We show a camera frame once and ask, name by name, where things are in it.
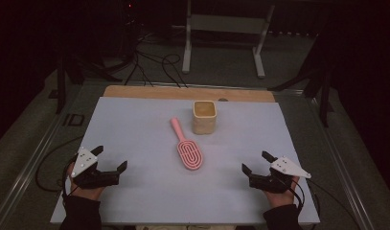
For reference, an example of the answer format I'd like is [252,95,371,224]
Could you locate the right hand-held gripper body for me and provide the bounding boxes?
[249,155,312,195]

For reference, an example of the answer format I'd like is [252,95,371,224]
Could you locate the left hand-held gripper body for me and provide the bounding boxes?
[70,146,121,190]

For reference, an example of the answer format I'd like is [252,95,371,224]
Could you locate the pink hairbrush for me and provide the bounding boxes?
[169,116,204,172]

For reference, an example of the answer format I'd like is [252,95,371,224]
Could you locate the beige square cup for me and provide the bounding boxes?
[192,100,218,135]

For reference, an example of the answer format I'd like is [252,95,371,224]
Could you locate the person's left hand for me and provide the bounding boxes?
[67,161,105,201]

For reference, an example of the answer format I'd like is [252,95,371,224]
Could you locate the person's right hand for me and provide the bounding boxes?
[264,176,301,209]

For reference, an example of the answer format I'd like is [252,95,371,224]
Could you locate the white table sheet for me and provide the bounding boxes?
[49,96,321,225]

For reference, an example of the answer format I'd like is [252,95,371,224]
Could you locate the black stand with legs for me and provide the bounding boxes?
[267,32,336,128]

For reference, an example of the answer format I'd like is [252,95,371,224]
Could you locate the white metal stand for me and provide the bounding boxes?
[181,0,276,80]

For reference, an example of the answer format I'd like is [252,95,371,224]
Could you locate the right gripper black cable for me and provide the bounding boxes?
[287,178,307,213]

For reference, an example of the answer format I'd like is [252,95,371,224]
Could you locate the black cable loop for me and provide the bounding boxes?
[34,135,85,194]

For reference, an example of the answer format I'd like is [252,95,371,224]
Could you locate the black floor cables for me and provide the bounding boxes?
[125,47,189,89]

